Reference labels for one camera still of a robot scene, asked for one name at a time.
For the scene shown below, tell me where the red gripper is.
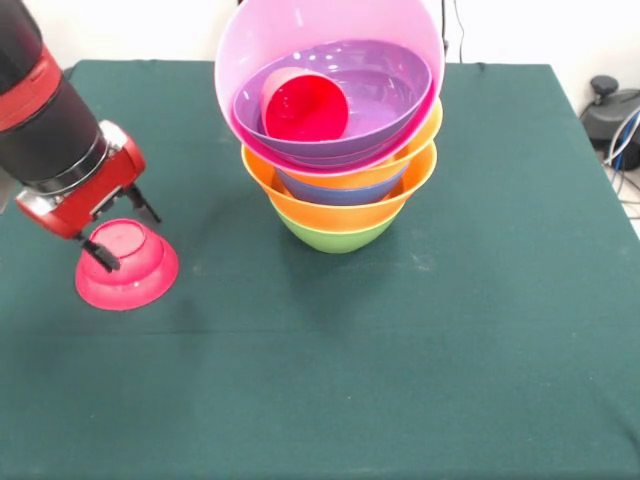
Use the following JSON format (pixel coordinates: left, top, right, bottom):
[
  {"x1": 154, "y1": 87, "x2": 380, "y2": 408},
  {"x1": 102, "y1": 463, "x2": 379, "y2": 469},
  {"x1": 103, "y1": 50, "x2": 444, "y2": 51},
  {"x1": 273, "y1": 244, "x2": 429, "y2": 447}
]
[{"x1": 14, "y1": 132, "x2": 163, "y2": 274}]

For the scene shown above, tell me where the red bowl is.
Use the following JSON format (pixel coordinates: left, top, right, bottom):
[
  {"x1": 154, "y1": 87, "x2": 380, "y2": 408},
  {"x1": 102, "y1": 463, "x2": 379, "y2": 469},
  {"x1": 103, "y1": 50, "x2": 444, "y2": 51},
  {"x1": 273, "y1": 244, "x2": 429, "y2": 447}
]
[{"x1": 74, "y1": 217, "x2": 181, "y2": 312}]

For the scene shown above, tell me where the red cup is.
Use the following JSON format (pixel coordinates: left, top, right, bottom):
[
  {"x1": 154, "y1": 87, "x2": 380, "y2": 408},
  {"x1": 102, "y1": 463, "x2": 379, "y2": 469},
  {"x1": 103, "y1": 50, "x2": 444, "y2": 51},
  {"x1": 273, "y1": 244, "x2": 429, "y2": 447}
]
[{"x1": 260, "y1": 66, "x2": 351, "y2": 144}]

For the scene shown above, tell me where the blue bowl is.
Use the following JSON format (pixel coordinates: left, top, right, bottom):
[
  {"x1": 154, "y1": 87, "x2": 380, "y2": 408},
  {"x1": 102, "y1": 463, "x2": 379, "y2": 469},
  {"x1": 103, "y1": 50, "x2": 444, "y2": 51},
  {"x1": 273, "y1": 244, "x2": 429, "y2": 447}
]
[{"x1": 274, "y1": 167, "x2": 409, "y2": 207}]

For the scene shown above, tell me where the orange bowl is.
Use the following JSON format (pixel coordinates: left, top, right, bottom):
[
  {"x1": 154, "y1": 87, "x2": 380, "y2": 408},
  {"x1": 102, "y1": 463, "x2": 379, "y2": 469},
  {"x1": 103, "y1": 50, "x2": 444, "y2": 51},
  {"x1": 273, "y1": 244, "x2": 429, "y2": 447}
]
[
  {"x1": 274, "y1": 99, "x2": 445, "y2": 190},
  {"x1": 240, "y1": 139, "x2": 439, "y2": 234}
]

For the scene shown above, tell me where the pink bowl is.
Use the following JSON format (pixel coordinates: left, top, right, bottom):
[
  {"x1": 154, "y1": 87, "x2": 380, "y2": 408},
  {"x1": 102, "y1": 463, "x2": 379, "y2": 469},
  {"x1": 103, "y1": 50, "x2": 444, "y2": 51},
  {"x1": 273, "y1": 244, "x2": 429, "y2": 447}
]
[{"x1": 213, "y1": 0, "x2": 447, "y2": 177}]

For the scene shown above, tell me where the purple bowl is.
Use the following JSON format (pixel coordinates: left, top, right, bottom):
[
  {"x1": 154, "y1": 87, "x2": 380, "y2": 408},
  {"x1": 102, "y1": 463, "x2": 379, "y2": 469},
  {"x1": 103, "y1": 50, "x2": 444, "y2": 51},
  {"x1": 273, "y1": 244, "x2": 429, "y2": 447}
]
[{"x1": 231, "y1": 38, "x2": 434, "y2": 168}]

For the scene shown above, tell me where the green bowl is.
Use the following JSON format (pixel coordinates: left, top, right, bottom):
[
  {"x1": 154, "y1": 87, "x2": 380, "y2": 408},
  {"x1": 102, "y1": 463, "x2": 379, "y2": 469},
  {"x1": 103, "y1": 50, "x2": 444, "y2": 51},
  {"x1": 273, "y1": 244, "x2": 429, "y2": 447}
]
[{"x1": 277, "y1": 212, "x2": 396, "y2": 255}]

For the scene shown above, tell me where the dark green tablecloth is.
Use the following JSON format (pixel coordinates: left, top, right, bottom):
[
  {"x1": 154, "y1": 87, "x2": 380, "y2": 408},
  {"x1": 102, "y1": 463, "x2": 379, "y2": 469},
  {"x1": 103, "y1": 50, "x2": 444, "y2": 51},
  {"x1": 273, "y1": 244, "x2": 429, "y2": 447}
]
[{"x1": 0, "y1": 59, "x2": 640, "y2": 480}]

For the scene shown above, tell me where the black wall cable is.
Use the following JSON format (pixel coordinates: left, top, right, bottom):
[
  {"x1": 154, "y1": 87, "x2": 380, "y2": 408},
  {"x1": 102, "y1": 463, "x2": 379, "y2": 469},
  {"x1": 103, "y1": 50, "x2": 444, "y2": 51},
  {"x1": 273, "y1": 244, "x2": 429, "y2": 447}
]
[{"x1": 439, "y1": 0, "x2": 469, "y2": 64}]

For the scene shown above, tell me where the floor cable bundle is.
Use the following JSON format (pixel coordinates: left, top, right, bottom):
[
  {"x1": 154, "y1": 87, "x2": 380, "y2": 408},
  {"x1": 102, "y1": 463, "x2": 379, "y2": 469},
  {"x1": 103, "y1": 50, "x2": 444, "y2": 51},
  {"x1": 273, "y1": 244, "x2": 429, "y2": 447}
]
[{"x1": 602, "y1": 107, "x2": 640, "y2": 221}]

